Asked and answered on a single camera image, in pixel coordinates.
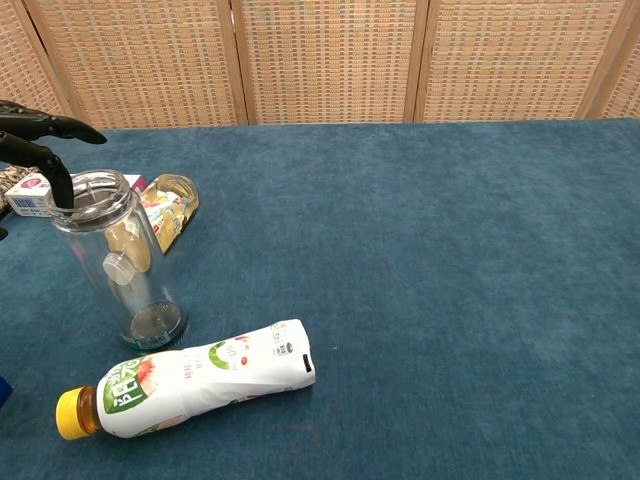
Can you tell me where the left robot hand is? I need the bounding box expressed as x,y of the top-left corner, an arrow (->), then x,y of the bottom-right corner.
0,99 -> 108,209

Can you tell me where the round metal strainer lid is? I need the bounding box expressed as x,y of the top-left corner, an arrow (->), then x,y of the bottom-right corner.
62,192 -> 121,217

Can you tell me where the white labelled drink bottle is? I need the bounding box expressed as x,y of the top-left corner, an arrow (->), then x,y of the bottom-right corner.
55,318 -> 317,441

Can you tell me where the white toothpaste box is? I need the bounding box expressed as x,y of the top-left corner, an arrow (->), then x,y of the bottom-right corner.
3,172 -> 150,219

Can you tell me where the clear glass bottle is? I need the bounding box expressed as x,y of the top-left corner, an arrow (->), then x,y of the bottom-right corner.
46,168 -> 190,350

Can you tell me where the small yellow snack packet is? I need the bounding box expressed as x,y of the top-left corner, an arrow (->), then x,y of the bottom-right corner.
103,173 -> 200,286

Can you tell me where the woven folding screen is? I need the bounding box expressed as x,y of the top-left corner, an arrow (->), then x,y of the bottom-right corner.
0,0 -> 640,133

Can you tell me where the blue table cloth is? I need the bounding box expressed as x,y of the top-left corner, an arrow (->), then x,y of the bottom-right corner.
0,117 -> 640,480

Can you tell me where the beige rope bundle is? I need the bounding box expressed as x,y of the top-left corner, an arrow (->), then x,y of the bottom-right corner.
0,163 -> 40,216

